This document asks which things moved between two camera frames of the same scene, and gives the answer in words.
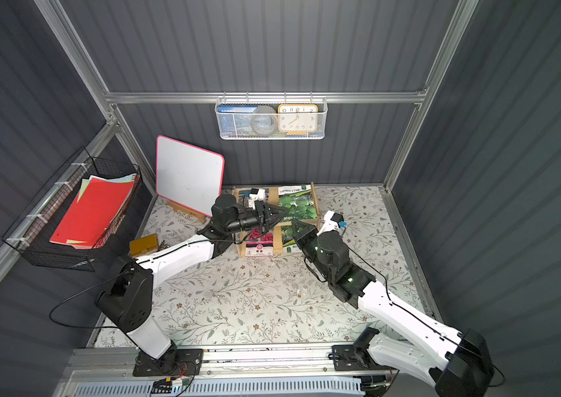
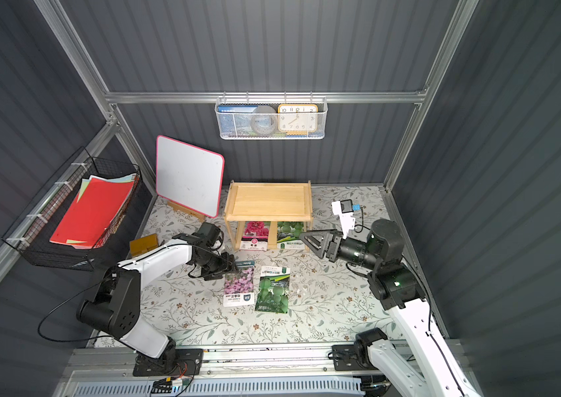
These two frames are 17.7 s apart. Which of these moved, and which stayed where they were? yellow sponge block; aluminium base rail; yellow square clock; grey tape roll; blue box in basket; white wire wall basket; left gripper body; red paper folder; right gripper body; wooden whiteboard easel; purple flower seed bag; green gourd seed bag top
Moved: purple flower seed bag; right gripper body; green gourd seed bag top; left gripper body
Stayed: yellow square clock; wooden whiteboard easel; red paper folder; blue box in basket; aluminium base rail; yellow sponge block; grey tape roll; white wire wall basket
